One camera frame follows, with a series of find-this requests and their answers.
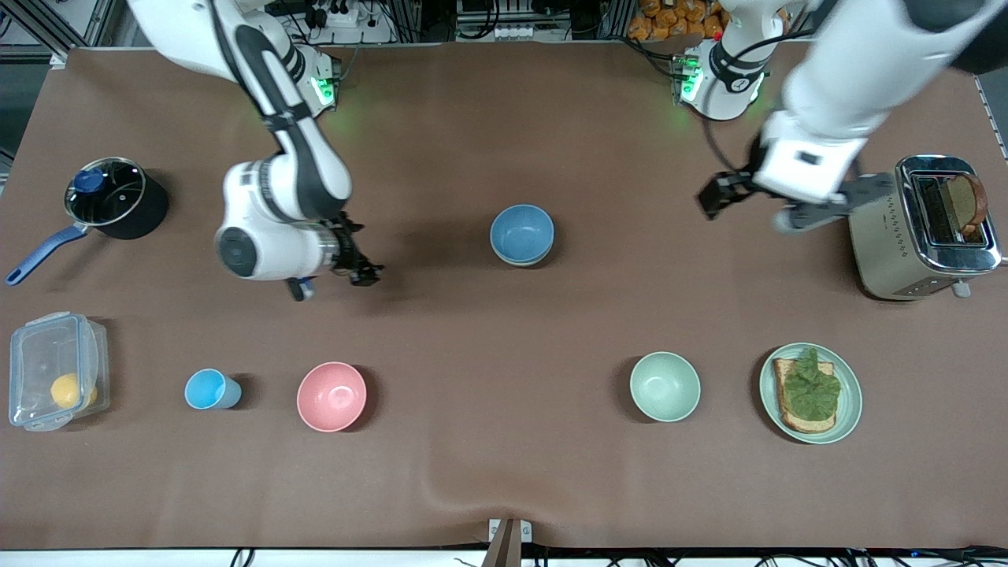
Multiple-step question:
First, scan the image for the black pot with blue handle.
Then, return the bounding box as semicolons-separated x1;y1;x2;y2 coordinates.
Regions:
6;157;169;286

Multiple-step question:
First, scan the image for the yellow lemon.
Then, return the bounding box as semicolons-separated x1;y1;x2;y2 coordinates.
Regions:
50;372;98;410

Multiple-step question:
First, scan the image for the toast slice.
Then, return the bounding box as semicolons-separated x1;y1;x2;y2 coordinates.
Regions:
772;357;837;435

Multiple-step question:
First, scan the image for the blue bowl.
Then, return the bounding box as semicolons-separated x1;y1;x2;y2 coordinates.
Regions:
490;204;555;264

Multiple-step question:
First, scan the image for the glass lid with blue knob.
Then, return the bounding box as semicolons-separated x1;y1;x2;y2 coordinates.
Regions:
65;157;147;228

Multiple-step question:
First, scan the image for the metal table edge bracket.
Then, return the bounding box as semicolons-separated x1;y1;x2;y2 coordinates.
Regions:
488;517;533;567

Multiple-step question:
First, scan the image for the green lettuce leaf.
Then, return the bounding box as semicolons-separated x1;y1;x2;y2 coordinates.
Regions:
783;347;842;422

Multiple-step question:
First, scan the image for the light blue cup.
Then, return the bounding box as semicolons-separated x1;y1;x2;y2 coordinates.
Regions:
184;369;243;411

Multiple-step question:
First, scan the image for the aluminium frame strut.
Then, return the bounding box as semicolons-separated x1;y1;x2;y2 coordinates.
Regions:
0;0;127;64

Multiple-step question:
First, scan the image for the clear plastic lidded container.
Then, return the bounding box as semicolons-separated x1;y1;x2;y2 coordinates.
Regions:
8;312;110;432

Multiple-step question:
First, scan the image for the brown bread slice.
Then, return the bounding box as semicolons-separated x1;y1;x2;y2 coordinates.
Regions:
942;172;989;239

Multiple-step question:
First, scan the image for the light green bowl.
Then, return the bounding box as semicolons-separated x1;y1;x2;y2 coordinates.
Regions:
495;246;552;269
629;351;702;423

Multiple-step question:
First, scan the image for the white power strip with plugs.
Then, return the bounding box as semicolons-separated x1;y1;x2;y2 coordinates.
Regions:
303;0;371;29

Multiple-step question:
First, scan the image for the bag of orange snacks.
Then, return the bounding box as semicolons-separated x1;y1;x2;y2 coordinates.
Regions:
628;0;729;43

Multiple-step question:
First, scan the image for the pink bowl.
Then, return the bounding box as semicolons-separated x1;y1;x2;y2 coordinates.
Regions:
296;361;368;433

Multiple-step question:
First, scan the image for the light green plate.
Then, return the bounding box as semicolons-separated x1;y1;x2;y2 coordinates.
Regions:
759;343;863;445

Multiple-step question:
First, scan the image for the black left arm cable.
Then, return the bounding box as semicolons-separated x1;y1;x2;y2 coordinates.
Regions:
701;28;820;178

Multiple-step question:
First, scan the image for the beige and chrome toaster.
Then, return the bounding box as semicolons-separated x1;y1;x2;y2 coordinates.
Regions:
847;154;1005;302

